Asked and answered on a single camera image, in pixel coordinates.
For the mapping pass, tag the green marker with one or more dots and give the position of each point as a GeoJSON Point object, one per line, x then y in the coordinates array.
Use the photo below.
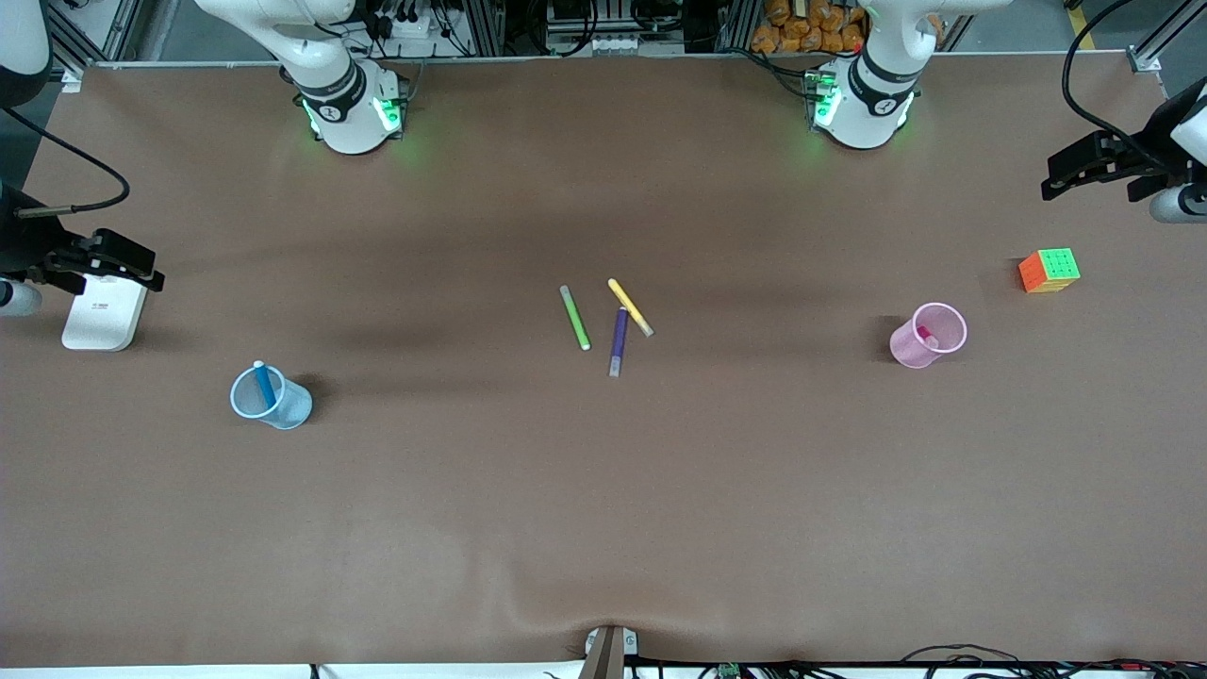
{"type": "Point", "coordinates": [575, 319]}

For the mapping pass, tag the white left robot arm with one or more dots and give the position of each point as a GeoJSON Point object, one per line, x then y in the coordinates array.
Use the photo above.
{"type": "Point", "coordinates": [863, 108]}

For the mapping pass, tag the white power strip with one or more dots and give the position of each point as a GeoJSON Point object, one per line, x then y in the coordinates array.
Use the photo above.
{"type": "Point", "coordinates": [410, 24]}

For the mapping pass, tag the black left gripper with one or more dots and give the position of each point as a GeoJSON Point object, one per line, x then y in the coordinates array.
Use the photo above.
{"type": "Point", "coordinates": [1138, 157]}

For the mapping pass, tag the light blue plastic cup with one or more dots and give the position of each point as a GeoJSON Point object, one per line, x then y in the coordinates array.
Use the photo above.
{"type": "Point", "coordinates": [288, 407]}

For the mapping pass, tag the blue marker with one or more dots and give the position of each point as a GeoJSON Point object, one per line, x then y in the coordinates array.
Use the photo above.
{"type": "Point", "coordinates": [265, 385]}

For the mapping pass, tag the metal table clamp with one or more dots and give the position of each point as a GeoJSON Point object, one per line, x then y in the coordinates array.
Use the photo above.
{"type": "Point", "coordinates": [608, 653]}

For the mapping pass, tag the yellow marker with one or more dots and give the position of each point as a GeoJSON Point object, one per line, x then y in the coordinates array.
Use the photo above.
{"type": "Point", "coordinates": [630, 306]}

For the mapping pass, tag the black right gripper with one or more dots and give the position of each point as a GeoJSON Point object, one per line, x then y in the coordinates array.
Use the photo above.
{"type": "Point", "coordinates": [28, 247]}

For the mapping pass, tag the purple marker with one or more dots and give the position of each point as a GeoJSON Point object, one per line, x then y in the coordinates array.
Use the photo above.
{"type": "Point", "coordinates": [619, 341]}

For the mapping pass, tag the pink plastic cup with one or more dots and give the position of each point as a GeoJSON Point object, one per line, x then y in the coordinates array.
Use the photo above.
{"type": "Point", "coordinates": [910, 351]}

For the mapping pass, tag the multicoloured puzzle cube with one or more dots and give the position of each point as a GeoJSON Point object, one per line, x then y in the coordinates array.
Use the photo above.
{"type": "Point", "coordinates": [1049, 271]}

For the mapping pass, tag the orange packets pile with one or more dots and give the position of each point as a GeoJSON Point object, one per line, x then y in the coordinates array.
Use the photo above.
{"type": "Point", "coordinates": [801, 24]}

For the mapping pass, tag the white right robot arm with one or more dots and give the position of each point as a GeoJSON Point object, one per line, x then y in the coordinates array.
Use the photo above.
{"type": "Point", "coordinates": [344, 113]}

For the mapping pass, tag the pink marker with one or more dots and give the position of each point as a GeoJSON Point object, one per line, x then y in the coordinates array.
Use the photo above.
{"type": "Point", "coordinates": [927, 335]}

